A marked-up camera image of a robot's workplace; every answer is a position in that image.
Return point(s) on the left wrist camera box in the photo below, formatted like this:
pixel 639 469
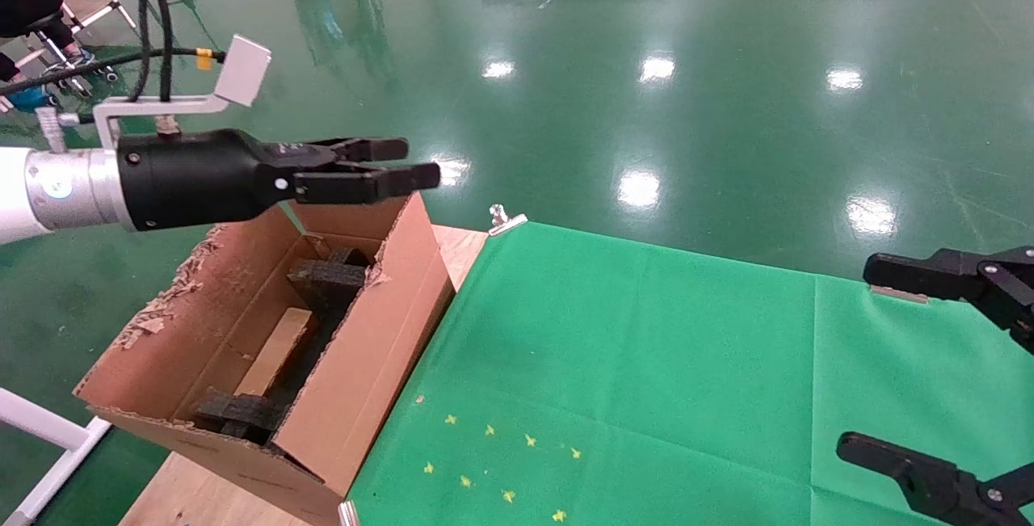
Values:
pixel 242 69

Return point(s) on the large open cardboard carton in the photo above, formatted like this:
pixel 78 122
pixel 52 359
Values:
pixel 363 380

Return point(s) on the silver left camera bracket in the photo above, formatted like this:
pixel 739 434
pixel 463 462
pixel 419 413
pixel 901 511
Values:
pixel 145 107

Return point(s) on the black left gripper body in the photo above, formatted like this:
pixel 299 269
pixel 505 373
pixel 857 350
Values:
pixel 194 178

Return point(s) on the silver metal clip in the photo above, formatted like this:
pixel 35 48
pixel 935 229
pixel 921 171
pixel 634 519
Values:
pixel 505 220

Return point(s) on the green table cloth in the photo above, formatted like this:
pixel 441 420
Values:
pixel 687 389

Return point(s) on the small cardboard box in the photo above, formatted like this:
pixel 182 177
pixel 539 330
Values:
pixel 279 348

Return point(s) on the white metal stand frame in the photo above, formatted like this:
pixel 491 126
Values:
pixel 40 421

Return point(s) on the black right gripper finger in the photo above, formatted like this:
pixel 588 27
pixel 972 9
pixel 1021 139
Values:
pixel 985 284
pixel 929 486

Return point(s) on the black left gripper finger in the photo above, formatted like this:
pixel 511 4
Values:
pixel 355 149
pixel 371 184

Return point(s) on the chrome stool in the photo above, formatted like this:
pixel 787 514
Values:
pixel 69 67

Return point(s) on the black foam block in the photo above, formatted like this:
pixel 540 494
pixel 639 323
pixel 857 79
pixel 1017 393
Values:
pixel 242 413
pixel 327 279

